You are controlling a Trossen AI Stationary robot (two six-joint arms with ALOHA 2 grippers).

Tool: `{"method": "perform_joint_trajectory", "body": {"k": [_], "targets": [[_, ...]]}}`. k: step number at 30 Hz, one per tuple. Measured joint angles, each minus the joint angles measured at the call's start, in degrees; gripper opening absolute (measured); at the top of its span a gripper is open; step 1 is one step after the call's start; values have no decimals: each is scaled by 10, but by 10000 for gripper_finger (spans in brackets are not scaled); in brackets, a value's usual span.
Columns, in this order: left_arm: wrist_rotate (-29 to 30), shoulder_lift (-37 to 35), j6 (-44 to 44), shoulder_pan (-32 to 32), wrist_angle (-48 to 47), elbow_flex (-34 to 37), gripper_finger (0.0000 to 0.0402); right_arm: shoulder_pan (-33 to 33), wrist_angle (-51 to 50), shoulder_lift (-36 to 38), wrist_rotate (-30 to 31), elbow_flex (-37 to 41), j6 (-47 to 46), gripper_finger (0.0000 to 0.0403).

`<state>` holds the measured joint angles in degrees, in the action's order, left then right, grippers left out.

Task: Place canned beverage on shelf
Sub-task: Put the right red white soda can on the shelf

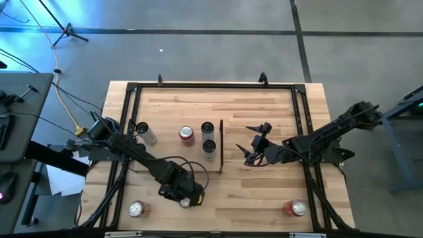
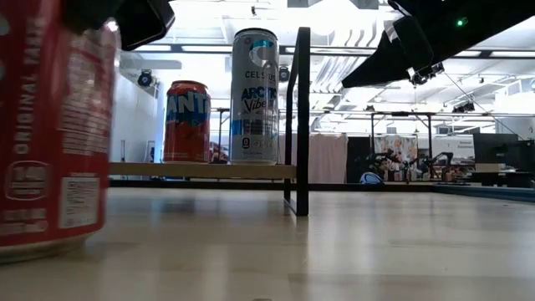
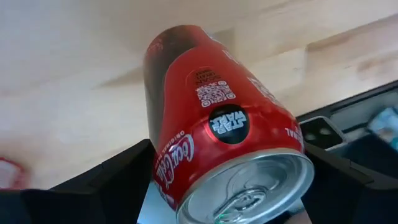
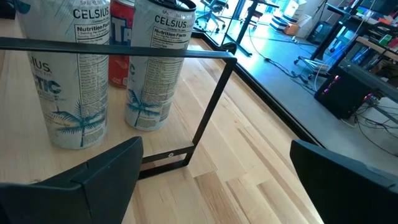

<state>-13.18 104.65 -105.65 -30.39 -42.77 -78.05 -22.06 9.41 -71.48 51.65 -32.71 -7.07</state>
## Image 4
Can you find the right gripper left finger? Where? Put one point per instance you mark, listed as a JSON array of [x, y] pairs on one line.
[[77, 199]]

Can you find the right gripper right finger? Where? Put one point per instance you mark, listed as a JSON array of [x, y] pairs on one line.
[[348, 193]]

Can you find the white Celsius Arctic can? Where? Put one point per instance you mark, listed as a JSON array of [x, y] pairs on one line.
[[68, 93], [155, 93]]

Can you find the orange Fanta can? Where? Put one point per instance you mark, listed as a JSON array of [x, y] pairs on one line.
[[119, 37]]

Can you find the light wooden shelf board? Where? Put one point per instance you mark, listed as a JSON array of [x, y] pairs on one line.
[[21, 140]]

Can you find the black computer tower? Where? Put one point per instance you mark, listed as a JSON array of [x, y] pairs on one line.
[[342, 93]]

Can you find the wheeled stand base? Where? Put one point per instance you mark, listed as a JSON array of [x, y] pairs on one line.
[[314, 66]]

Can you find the black standing desk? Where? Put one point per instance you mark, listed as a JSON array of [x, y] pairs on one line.
[[332, 34]]

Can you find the orange box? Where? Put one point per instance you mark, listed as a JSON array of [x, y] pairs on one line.
[[291, 29]]

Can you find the white box stack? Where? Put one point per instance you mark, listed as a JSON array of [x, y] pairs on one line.
[[277, 23]]

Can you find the black table clamp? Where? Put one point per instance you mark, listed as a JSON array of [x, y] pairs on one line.
[[230, 47]]

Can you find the white cardboard box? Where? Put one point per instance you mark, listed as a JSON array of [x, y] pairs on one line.
[[293, 9]]

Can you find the black office chair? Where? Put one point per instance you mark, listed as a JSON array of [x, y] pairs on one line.
[[211, 9]]

